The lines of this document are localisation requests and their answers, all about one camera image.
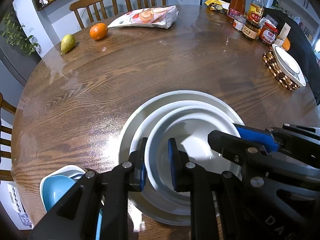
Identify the vinegar bottle yellow cap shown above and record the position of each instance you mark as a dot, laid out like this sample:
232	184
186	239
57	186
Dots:
255	11

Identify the yellow snack packet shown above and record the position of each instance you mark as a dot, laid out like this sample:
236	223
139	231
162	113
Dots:
217	6

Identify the small clear white-lid jar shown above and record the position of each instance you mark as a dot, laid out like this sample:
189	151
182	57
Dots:
239	22

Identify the white bowl on trivet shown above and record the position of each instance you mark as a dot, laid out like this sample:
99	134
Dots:
287	59

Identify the side wooden chair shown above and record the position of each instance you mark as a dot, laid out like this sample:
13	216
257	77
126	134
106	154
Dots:
6	174

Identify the medium white bowl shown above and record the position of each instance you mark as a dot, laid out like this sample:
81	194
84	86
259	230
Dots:
189	122

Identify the grey refrigerator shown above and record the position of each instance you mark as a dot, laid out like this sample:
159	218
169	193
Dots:
19	64

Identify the large white bowl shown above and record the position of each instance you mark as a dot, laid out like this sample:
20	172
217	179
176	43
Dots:
139	125

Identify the hanging green vine plant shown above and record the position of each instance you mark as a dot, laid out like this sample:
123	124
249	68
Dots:
15	36

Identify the red lid chili jar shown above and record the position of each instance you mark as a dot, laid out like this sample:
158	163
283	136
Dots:
268	34

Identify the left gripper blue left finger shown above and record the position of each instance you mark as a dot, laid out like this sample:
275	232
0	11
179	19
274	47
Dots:
138	175

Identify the orange fruit behind jars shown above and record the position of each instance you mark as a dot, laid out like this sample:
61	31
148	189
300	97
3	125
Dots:
286	44

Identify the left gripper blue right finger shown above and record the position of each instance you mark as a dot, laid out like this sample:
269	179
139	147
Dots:
180	167

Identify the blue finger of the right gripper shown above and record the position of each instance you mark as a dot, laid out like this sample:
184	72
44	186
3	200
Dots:
261	137
234	149

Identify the green pear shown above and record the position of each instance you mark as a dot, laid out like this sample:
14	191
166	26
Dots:
67	44

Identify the boxes on floor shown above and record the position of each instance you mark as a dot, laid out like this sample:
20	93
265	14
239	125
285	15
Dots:
18	206

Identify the blue square dish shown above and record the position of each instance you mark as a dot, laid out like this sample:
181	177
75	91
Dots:
72	207

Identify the small white ramekin bowl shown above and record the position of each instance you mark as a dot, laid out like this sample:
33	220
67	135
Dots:
189	126

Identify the patterned square plate on trivet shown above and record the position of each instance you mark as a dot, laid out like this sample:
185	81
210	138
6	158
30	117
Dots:
299	79

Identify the brown paste jar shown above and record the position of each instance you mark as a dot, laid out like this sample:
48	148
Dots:
250	30

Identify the left back wooden chair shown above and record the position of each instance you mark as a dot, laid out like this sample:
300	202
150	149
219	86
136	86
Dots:
97	5

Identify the wooden bead trivet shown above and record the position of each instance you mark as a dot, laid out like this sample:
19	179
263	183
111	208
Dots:
270	62

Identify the white snack bag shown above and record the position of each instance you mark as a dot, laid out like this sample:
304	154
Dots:
158	17

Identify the red sauce bottle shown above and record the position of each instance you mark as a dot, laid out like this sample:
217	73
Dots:
236	8

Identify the orange tangerine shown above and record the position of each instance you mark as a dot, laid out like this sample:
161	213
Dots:
98	31

